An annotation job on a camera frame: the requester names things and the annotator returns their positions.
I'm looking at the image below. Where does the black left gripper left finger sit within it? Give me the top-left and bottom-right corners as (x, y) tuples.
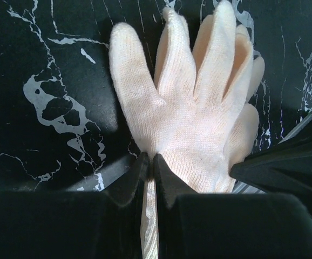
(0, 153), (150, 258)

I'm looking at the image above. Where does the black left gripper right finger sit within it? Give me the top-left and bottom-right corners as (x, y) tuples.
(153, 155), (312, 258)

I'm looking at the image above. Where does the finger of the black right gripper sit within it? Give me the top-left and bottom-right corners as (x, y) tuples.
(230, 129), (312, 224)

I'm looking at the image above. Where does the cream knit glove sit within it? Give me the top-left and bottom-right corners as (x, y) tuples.
(109, 0), (254, 259)

